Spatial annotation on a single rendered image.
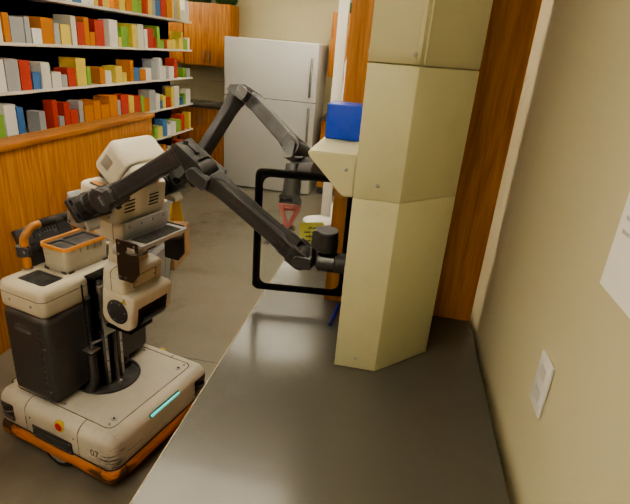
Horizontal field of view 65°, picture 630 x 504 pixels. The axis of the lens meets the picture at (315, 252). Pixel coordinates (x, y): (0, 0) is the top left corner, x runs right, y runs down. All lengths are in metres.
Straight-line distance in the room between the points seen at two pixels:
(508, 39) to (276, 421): 1.14
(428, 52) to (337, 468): 0.88
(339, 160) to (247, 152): 5.28
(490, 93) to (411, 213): 0.47
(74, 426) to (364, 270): 1.46
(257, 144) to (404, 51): 5.30
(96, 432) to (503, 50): 1.95
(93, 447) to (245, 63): 4.93
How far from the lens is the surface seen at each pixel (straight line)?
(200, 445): 1.14
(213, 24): 6.81
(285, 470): 1.08
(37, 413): 2.43
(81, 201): 1.78
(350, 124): 1.34
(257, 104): 1.83
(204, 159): 1.47
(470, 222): 1.58
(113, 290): 2.04
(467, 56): 1.24
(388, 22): 1.13
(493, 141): 1.53
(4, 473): 2.59
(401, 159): 1.14
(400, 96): 1.13
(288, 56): 6.17
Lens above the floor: 1.72
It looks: 22 degrees down
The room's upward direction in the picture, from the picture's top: 5 degrees clockwise
